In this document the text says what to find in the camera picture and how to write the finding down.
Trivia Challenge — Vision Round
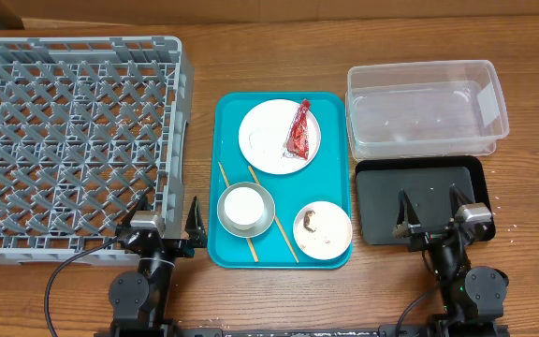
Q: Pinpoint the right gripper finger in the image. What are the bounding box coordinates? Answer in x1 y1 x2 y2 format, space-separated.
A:
449 185 473 220
393 189 420 234

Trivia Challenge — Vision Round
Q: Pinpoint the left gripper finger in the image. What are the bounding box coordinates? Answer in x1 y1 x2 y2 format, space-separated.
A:
184 197 208 248
120 195 152 228

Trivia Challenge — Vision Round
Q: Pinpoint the white paper cup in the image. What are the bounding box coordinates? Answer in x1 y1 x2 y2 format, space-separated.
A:
224 186 264 230

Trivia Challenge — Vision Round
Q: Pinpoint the wooden chopstick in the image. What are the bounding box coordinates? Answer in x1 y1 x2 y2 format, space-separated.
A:
218 162 259 263
247 165 299 264

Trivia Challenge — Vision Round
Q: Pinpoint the grey bowl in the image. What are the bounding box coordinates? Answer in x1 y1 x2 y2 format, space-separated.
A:
217 183 275 239

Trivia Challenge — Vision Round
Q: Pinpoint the small pink bowl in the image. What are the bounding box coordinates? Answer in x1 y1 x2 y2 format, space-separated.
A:
293 201 353 260

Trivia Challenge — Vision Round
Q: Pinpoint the brown food scrap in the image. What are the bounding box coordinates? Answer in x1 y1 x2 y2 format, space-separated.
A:
303 210 316 233

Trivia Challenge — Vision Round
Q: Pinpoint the large white plate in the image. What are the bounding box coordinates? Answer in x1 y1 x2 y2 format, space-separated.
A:
239 99 321 175

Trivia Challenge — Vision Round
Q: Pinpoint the red snack wrapper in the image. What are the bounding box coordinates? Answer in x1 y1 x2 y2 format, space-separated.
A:
284 99 311 159

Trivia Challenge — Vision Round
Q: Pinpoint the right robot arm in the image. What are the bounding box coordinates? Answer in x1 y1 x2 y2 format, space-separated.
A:
393 184 509 336

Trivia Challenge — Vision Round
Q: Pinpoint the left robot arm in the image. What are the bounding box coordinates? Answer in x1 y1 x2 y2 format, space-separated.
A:
109 196 207 337

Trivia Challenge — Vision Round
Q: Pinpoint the black waste tray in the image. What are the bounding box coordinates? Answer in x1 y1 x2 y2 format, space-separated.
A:
355 155 490 245

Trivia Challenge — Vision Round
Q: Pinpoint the clear plastic bin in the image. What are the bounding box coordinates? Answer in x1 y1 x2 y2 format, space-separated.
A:
345 60 510 161

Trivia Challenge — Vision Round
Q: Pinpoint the teal plastic tray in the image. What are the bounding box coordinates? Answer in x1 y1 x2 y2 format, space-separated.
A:
208 92 353 270

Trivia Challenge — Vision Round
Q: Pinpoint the grey dish rack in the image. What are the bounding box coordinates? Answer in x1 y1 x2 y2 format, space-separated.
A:
0 36 194 266

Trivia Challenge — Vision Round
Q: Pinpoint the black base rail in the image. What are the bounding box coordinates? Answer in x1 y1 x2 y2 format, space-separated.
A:
94 322 512 337

